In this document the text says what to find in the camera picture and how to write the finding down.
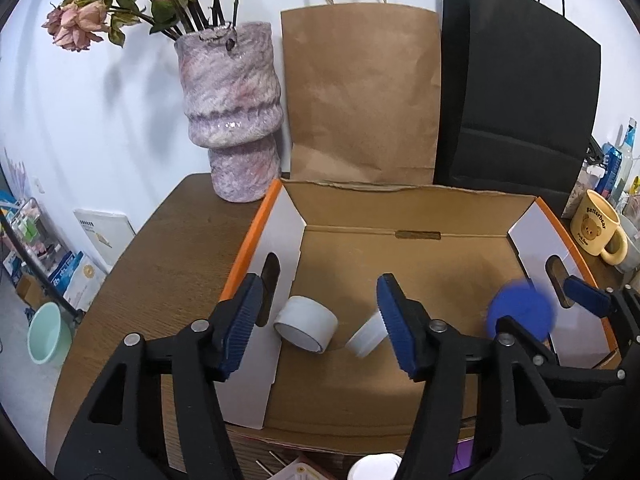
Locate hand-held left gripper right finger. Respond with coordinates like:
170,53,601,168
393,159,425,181
376,273,586,480

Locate white tape roll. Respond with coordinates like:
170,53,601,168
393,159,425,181
273,295,338,353

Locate mint green basin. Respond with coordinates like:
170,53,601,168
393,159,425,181
27,302,76,365

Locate blue drink can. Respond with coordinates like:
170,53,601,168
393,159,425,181
601,142,623,198

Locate dried pink flowers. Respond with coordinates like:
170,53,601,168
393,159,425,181
42,0,248,53

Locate clear bottle blue cap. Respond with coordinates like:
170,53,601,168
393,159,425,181
612,117,640,206

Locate blue white carton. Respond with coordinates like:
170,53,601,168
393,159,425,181
47,250,83,296

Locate brown paper bag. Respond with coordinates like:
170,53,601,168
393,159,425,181
280,0,443,186

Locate wire storage rack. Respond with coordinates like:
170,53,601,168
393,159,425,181
0,195,61,291

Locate white carton gold emblem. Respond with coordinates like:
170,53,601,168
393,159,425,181
62,252,108,311

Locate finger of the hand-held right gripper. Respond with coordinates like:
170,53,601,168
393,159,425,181
564,276,640,346
495,316,627,383

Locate blue round lid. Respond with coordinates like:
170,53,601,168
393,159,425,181
486,281,557,343

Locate black paper bag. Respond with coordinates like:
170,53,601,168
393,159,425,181
432,0,602,218

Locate white booklet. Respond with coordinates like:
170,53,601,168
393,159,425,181
73,208,137,271

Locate small white cup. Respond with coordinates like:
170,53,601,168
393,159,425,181
344,310,388,359

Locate orange cardboard box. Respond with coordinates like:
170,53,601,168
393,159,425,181
218,177,622,456

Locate pink marbled vase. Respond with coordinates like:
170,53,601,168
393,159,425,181
173,21,284,203

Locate clear jar black clips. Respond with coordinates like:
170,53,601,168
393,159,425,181
564,135,606,218

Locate yellow bear mug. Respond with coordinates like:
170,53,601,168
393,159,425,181
570,190,629,266

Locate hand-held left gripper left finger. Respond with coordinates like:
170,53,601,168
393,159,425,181
54,272,266,480

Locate small white cap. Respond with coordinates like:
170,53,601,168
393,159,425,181
347,453,404,480

